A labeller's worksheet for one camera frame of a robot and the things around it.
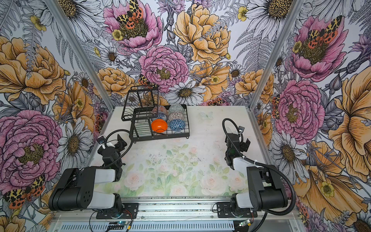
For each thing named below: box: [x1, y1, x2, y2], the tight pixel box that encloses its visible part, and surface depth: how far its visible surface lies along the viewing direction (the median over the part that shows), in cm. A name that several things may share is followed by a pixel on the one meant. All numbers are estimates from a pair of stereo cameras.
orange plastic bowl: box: [151, 118, 168, 133], surface depth 105 cm
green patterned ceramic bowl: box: [168, 103, 185, 115], surface depth 117 cm
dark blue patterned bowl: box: [169, 118, 186, 132], surface depth 108 cm
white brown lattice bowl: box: [168, 111, 185, 121], surface depth 112 cm
